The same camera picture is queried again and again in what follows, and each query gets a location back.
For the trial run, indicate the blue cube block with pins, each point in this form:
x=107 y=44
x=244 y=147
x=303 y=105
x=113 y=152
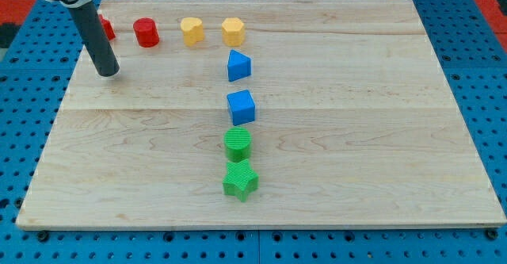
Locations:
x=241 y=107

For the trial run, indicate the green cylinder block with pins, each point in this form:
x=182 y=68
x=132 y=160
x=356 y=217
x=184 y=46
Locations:
x=237 y=142

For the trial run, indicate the red cylinder block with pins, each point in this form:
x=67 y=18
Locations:
x=146 y=32

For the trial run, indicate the yellow hexagon block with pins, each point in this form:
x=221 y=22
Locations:
x=233 y=31

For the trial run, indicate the blue triangle block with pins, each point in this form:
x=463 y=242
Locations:
x=238 y=66

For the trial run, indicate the green star block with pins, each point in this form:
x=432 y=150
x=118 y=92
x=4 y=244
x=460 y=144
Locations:
x=240 y=180

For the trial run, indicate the yellow heart block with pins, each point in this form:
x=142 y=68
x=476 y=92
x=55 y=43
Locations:
x=192 y=29

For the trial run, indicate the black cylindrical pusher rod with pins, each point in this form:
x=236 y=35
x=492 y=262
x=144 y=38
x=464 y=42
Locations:
x=90 y=29

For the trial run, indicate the wooden board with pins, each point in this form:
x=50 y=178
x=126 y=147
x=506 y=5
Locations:
x=355 y=126

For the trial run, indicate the red block behind rod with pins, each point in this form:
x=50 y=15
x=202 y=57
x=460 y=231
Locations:
x=107 y=26

